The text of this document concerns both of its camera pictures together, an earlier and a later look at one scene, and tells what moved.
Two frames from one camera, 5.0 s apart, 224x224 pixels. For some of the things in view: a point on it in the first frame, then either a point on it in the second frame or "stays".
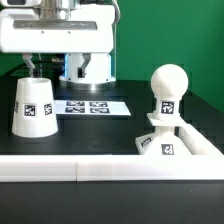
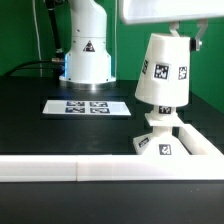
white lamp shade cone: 34,114 → 164,77
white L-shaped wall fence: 206,162 stays
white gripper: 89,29 → 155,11
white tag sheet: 91,107 stays
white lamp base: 163,141 stays
